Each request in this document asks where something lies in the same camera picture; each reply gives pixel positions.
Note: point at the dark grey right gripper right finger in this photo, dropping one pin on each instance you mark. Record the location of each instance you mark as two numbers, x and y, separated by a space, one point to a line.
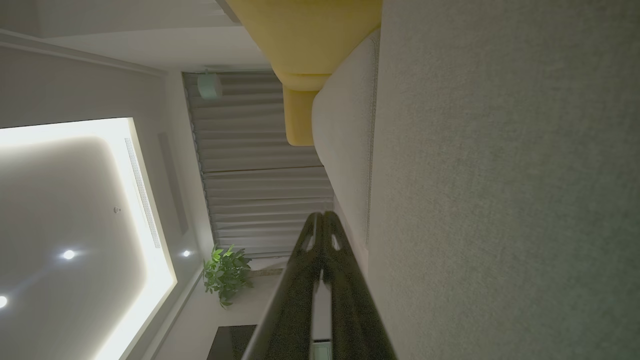
352 310

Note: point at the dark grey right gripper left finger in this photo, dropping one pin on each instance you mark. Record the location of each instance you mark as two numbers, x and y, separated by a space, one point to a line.
292 300

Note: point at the green potted plant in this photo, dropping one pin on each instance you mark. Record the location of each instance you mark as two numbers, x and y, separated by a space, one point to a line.
226 272

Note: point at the dark flat panel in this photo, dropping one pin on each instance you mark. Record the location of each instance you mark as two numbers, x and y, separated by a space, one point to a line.
230 344

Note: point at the grey pleated curtain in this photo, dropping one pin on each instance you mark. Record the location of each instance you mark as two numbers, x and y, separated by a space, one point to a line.
250 175

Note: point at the narrow grey sofa seat cushion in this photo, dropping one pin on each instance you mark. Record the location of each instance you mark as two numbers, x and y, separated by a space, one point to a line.
345 135

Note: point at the yellow sofa backrest cushion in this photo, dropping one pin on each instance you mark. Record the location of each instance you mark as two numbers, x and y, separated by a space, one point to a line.
305 35
299 117

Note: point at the long white air vent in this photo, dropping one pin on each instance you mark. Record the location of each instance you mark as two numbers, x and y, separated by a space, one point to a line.
143 192

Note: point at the large grey sofa seat cushion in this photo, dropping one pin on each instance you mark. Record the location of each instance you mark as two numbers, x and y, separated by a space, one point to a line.
500 175

